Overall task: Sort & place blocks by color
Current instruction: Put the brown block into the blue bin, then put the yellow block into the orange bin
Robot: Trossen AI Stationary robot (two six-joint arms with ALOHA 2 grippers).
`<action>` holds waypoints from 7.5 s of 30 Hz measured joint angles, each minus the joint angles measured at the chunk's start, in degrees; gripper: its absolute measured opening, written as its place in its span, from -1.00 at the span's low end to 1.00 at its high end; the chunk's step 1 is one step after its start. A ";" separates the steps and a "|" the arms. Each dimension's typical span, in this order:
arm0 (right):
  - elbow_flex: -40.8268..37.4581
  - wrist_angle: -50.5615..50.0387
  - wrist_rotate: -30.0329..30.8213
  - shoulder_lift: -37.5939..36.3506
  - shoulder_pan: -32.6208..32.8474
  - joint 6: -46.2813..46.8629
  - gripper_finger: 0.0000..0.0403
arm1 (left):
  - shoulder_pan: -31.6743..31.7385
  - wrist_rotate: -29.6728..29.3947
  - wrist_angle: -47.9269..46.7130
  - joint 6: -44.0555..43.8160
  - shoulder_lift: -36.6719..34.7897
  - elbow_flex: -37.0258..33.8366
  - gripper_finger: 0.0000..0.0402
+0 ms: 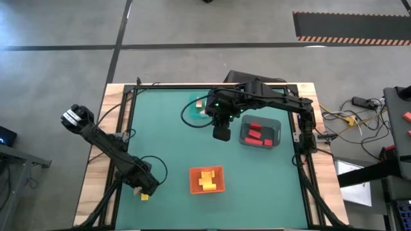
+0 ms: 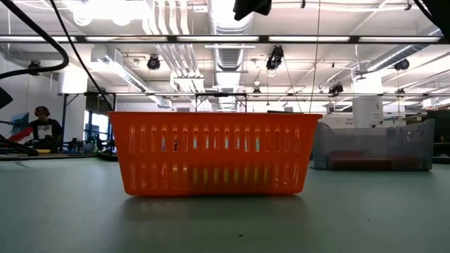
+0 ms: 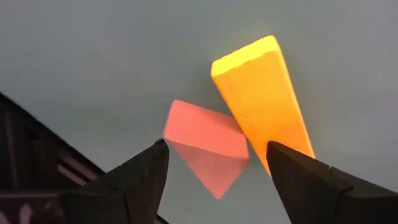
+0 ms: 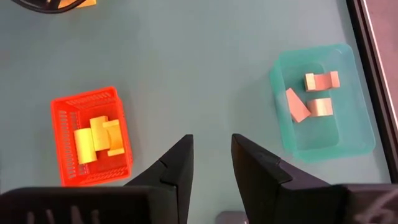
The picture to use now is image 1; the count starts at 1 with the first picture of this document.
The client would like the grey plastic bin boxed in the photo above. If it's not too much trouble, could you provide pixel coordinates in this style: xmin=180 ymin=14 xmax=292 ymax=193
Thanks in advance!
xmin=239 ymin=114 xmax=282 ymax=150

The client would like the green table mat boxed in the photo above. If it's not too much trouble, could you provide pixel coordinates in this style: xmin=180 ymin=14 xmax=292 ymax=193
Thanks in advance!
xmin=114 ymin=88 xmax=309 ymax=230

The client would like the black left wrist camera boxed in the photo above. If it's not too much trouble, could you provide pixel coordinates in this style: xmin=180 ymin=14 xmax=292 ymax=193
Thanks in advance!
xmin=141 ymin=180 xmax=161 ymax=197

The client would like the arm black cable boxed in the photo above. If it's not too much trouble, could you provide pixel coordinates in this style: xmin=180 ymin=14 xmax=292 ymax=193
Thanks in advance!
xmin=180 ymin=94 xmax=214 ymax=129
xmin=128 ymin=128 xmax=169 ymax=187

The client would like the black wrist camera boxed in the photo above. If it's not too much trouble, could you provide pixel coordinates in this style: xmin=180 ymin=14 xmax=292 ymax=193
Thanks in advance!
xmin=141 ymin=180 xmax=161 ymax=197
xmin=212 ymin=125 xmax=232 ymax=142

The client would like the black aluminium table frame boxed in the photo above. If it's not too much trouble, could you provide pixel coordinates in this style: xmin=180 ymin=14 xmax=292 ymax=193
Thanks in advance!
xmin=76 ymin=82 xmax=349 ymax=231

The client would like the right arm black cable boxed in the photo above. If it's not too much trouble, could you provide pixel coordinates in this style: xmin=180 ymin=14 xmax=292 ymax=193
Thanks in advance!
xmin=180 ymin=94 xmax=214 ymax=129

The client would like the black power strip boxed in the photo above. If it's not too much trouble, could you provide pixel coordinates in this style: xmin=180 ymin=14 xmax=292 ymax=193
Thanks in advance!
xmin=351 ymin=96 xmax=378 ymax=110

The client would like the black side table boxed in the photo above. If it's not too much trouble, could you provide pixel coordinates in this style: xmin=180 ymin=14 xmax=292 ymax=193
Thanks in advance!
xmin=383 ymin=85 xmax=411 ymax=181

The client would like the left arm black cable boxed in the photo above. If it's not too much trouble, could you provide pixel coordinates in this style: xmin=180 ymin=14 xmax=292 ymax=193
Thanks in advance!
xmin=128 ymin=128 xmax=169 ymax=187

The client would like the yellow floor cable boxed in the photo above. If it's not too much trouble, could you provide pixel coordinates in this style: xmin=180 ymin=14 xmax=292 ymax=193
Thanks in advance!
xmin=319 ymin=104 xmax=388 ymax=128

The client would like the white paper sheet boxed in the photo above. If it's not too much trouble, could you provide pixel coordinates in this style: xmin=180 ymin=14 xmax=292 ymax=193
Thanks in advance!
xmin=333 ymin=159 xmax=372 ymax=207

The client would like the teal plastic bin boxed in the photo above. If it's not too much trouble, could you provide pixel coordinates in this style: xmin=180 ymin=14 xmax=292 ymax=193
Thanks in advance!
xmin=188 ymin=92 xmax=210 ymax=119

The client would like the black stand leg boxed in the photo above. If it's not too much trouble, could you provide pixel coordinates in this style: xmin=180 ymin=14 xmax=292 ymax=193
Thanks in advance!
xmin=337 ymin=161 xmax=401 ymax=189

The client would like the black hazard-striped floor mat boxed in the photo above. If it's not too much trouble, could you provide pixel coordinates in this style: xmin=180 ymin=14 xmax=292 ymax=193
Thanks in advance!
xmin=292 ymin=11 xmax=411 ymax=46

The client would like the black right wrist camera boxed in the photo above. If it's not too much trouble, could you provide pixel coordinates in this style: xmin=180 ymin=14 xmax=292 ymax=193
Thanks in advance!
xmin=212 ymin=125 xmax=232 ymax=142

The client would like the orange plastic bin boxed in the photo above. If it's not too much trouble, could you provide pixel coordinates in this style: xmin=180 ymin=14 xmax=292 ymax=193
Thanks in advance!
xmin=188 ymin=165 xmax=225 ymax=195

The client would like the backlit keyboard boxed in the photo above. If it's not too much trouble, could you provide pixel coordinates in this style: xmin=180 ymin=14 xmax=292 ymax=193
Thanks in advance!
xmin=396 ymin=198 xmax=411 ymax=231

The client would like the black device with blue light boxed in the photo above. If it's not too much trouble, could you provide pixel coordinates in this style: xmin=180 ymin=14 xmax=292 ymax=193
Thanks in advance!
xmin=0 ymin=125 xmax=18 ymax=148

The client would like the black box behind table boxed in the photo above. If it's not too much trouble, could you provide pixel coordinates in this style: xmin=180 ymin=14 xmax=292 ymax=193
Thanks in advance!
xmin=223 ymin=69 xmax=286 ymax=84

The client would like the grey desk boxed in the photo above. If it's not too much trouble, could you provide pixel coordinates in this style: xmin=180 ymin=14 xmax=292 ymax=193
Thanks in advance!
xmin=0 ymin=143 xmax=52 ymax=231

